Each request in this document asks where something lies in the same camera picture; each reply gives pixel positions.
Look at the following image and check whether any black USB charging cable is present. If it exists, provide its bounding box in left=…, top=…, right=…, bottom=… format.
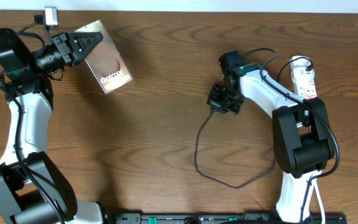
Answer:
left=194, top=56, right=314, bottom=190

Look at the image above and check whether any white power strip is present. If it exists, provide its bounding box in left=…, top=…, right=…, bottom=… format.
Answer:
left=290, top=55, right=317, bottom=99

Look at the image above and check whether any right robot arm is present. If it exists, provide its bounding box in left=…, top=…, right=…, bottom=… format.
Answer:
left=208, top=50, right=340, bottom=223

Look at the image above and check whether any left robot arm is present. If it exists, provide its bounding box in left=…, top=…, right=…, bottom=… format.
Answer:
left=0, top=28, right=112, bottom=223

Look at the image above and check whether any Galaxy S25 Ultra smartphone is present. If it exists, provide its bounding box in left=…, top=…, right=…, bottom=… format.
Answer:
left=75, top=20, right=133, bottom=94

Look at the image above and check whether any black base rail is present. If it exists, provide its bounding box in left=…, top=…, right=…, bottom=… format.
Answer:
left=113, top=212, right=347, bottom=224

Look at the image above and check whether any white power strip cord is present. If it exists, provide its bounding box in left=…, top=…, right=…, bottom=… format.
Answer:
left=311, top=179, right=326, bottom=224

